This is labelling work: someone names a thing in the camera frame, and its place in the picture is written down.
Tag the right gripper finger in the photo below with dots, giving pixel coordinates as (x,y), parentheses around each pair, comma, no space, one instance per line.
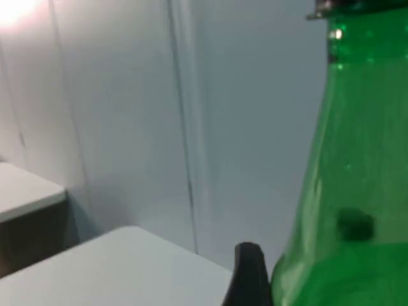
(248,280)

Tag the green plastic bottle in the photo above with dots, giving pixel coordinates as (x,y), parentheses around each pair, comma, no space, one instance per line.
(357,127)

